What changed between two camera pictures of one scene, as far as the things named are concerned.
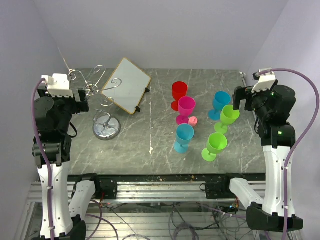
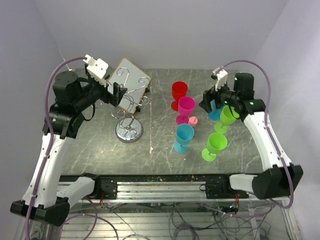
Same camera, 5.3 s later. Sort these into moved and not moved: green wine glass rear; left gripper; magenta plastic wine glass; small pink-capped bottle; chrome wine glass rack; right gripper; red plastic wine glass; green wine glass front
Moved: chrome wine glass rack; left gripper; right gripper
Not moved: green wine glass front; small pink-capped bottle; green wine glass rear; magenta plastic wine glass; red plastic wine glass
